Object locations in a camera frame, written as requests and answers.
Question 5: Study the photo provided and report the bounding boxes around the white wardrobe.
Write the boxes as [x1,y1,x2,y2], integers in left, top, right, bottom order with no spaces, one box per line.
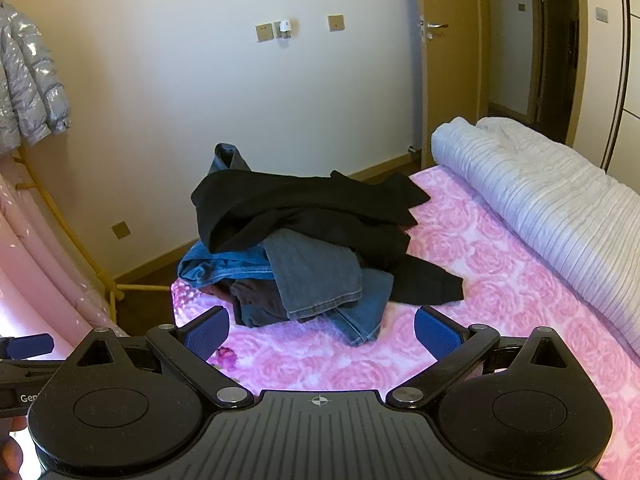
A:
[570,0,639,190]

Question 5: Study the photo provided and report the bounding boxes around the black garment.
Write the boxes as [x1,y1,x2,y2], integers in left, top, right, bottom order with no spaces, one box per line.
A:
[191,169,464,306]

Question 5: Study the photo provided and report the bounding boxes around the white wall plug device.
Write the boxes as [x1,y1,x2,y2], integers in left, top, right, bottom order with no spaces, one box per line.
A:
[273,20,293,39]

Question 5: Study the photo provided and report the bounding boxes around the silver door handle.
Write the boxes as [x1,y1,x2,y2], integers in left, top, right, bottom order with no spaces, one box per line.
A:
[419,16,449,42]

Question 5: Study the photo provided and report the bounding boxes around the yellow clothes rack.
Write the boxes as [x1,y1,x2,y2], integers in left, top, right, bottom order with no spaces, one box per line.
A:
[12,145,171,322]

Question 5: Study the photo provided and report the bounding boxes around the person's hand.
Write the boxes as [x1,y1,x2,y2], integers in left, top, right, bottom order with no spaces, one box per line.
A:
[0,416,27,480]

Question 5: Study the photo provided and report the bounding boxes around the wooden door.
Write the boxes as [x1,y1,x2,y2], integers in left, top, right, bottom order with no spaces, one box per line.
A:
[418,0,489,168]

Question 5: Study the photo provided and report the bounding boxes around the silver puffer jacket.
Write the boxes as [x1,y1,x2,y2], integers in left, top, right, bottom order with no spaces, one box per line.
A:
[1,1,70,156]

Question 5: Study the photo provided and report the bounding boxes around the white striped quilt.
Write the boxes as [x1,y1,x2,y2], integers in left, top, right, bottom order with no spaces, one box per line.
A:
[432,117,639,350]

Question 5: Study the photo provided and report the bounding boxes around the low wall socket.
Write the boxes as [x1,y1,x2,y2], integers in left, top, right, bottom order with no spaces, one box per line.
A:
[112,221,131,240]

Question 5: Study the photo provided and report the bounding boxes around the wall switch plate right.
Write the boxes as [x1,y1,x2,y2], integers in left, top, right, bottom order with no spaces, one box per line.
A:
[328,14,345,32]

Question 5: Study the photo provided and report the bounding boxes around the pink hanging garment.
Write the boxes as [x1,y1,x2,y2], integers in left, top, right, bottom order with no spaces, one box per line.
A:
[1,157,125,359]

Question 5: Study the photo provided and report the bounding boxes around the blue denim jeans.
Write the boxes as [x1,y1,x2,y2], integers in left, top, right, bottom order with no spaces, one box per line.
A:
[177,142,395,347]

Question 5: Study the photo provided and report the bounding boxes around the pink floral bed sheet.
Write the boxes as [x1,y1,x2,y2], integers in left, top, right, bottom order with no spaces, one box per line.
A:
[170,164,640,480]

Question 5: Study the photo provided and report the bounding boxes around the dark brown garment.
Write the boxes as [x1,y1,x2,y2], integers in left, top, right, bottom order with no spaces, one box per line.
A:
[201,278,288,328]

